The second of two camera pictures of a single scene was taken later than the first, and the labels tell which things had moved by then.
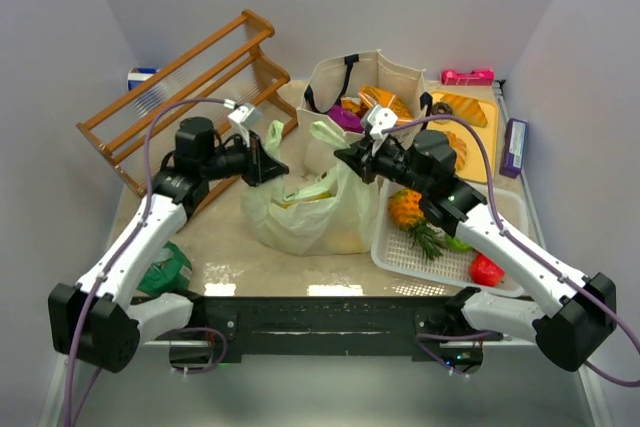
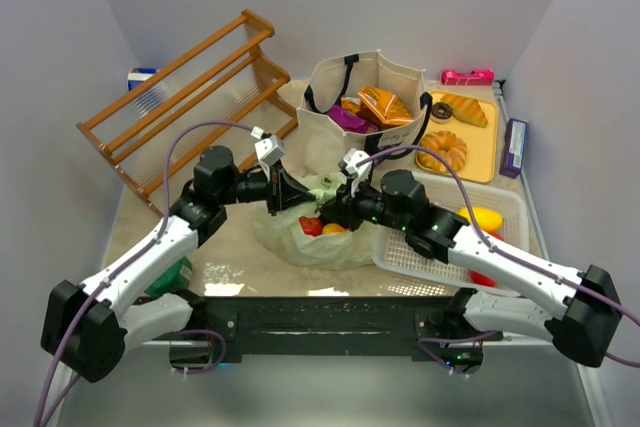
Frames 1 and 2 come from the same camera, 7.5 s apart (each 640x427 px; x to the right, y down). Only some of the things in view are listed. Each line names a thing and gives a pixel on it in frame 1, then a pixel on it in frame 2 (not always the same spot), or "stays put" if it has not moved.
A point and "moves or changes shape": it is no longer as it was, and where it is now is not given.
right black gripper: [369, 163] → [347, 205]
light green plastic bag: [337, 215] moves or changes shape
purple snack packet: [349, 122] stays put
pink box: [476, 77] stays put
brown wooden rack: [225, 66] stays put
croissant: [466, 109] stays put
